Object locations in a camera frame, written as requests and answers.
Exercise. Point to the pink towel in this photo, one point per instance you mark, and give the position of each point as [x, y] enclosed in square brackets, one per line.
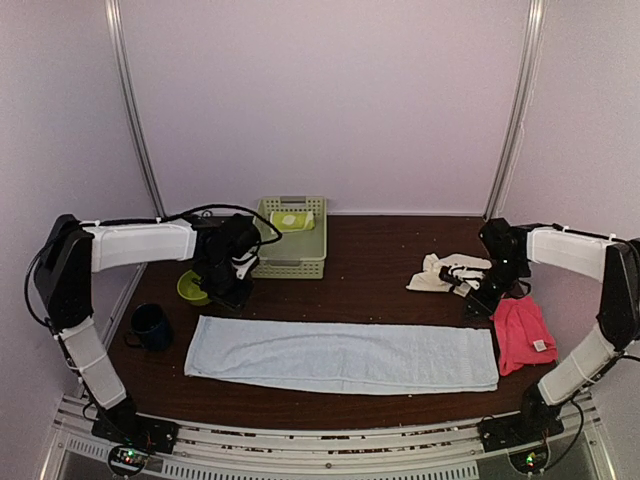
[522, 335]

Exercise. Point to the dark blue mug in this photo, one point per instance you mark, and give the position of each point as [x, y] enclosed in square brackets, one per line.
[149, 329]

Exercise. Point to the aluminium frame post right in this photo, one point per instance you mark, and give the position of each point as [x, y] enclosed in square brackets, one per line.
[523, 90]

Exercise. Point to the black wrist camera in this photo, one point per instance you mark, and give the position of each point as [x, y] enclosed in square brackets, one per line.
[497, 239]
[240, 234]

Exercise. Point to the lime green bowl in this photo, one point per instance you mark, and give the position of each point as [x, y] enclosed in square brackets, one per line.
[189, 290]

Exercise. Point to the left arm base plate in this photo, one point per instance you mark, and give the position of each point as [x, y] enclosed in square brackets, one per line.
[151, 435]

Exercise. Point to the aluminium front rail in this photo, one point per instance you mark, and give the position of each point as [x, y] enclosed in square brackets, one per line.
[450, 450]

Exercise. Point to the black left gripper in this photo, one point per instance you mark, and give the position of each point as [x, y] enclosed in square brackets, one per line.
[237, 299]

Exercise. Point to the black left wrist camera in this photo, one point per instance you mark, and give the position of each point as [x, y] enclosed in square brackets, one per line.
[240, 234]

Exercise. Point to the cream white towel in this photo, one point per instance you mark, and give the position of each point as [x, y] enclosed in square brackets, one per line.
[456, 273]

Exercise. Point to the aluminium frame post left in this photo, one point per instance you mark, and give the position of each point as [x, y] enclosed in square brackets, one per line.
[133, 117]

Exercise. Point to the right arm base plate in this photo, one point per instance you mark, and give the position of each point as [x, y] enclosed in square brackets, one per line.
[510, 431]

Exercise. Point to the aluminium frame post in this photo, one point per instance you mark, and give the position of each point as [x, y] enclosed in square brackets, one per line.
[133, 117]
[523, 90]

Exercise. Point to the green patterned towel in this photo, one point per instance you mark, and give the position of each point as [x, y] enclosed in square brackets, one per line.
[293, 221]

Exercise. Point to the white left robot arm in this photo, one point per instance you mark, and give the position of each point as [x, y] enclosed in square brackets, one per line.
[66, 269]

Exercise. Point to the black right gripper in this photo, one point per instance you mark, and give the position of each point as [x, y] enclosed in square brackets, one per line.
[484, 306]

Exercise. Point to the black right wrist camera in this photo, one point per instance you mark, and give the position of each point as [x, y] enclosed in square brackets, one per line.
[497, 239]

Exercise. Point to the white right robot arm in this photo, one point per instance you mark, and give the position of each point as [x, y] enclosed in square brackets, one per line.
[586, 286]

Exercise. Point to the pale green plastic basket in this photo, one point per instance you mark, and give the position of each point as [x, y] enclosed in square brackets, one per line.
[296, 256]

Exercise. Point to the light blue towel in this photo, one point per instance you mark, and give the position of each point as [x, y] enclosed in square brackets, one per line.
[343, 358]

